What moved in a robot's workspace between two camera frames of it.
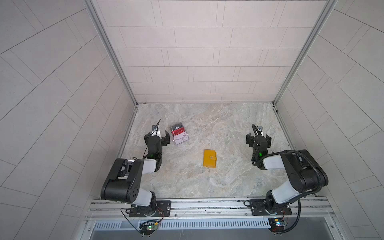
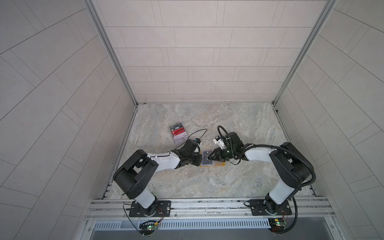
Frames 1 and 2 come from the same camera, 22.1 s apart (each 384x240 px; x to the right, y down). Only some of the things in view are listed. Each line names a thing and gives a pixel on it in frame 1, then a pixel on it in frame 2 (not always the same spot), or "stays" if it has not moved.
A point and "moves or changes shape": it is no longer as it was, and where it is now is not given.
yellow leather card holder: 209,158 moves or changes shape
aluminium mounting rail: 212,209 stays
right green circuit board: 276,224 stays
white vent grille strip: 186,224 stays
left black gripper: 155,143 → 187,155
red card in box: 178,131 stays
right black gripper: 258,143 → 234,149
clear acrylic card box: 179,133 stays
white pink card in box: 181,138 stays
